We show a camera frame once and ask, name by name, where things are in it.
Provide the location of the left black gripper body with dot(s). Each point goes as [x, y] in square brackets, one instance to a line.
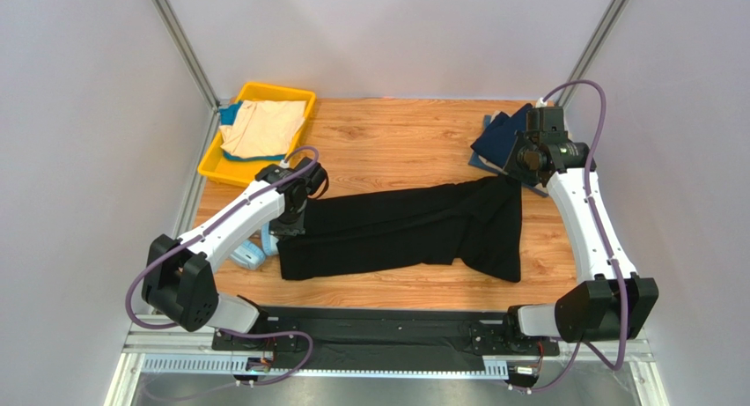
[290, 224]

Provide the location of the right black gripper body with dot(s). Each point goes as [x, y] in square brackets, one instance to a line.
[514, 161]

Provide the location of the black t shirt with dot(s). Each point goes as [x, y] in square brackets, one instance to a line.
[478, 222]

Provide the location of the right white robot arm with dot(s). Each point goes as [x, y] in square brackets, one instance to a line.
[611, 301]

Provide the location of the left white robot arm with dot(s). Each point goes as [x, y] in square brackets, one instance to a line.
[179, 277]

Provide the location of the folded navy t shirt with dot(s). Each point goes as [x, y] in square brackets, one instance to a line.
[495, 143]

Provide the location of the light blue headphones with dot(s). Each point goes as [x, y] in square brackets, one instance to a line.
[249, 255]

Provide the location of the cream t shirt in tray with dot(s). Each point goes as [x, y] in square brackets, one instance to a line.
[264, 128]

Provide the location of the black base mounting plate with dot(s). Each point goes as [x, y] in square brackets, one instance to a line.
[350, 339]

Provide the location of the teal t shirt in tray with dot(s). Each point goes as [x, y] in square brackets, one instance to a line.
[227, 117]

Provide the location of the aluminium frame rail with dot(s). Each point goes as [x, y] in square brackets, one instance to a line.
[192, 194]

